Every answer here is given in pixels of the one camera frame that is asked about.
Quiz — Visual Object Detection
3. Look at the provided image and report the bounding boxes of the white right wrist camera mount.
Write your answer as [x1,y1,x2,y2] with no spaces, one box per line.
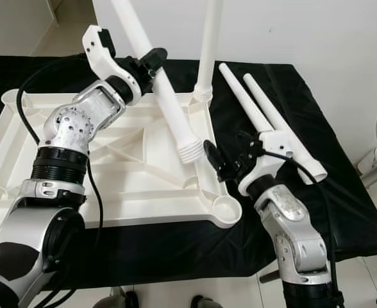
[238,128,293,196]

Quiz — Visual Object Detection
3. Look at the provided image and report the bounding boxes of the grey robot foot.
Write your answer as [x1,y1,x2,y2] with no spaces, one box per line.
[188,295,221,308]
[96,290,138,308]

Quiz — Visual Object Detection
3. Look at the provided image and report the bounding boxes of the black tablecloth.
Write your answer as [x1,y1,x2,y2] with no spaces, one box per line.
[0,55,375,289]

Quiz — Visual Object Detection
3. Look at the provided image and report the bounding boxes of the grey left robot foot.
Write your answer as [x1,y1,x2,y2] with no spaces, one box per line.
[96,290,138,308]

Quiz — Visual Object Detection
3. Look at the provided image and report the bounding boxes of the white plastic table top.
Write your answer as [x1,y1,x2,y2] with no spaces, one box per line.
[0,89,242,237]

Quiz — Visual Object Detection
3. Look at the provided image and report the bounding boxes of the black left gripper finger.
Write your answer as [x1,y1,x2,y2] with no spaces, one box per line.
[142,48,167,78]

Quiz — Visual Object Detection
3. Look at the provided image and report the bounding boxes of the black table leg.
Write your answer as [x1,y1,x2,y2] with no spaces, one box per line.
[259,260,298,283]

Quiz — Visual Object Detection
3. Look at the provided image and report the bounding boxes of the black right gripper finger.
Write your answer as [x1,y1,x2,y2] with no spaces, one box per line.
[237,131,264,153]
[205,140,229,182]

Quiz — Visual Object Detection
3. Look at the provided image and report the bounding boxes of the grey right robot foot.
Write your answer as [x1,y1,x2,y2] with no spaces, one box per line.
[188,295,221,308]

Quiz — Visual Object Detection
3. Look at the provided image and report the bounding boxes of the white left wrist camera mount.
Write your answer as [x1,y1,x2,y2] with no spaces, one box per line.
[83,24,138,83]

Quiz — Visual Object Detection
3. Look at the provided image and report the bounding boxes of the white plastic table leg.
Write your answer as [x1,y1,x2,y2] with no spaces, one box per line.
[190,0,224,103]
[218,62,276,145]
[242,73,329,185]
[110,0,208,164]

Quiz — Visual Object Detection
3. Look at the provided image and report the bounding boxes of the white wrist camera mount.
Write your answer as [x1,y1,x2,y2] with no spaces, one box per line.
[83,24,138,83]
[238,128,293,196]

